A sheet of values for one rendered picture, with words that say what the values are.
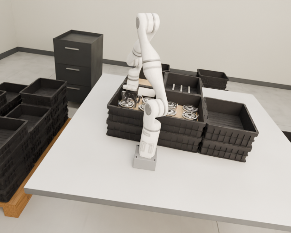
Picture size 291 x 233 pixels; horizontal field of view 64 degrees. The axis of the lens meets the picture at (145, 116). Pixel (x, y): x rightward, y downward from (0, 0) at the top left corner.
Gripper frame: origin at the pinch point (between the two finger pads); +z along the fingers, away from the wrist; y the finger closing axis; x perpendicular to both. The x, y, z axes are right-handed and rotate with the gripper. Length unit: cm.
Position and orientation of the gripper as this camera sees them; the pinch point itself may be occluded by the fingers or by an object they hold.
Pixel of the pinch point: (130, 105)
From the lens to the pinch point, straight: 159.2
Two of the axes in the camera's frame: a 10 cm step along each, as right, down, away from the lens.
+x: -2.3, 4.7, -8.5
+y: -9.7, -2.2, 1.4
